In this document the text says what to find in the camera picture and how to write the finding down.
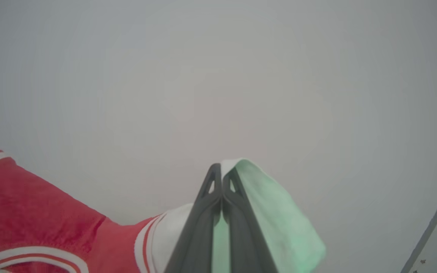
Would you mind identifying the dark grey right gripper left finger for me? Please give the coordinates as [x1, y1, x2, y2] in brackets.
[164, 163, 223, 273]

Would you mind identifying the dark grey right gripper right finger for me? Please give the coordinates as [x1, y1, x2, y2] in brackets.
[222, 169, 278, 273]

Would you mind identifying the red basketball jersey white trim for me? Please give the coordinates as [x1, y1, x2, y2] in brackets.
[0, 150, 327, 273]

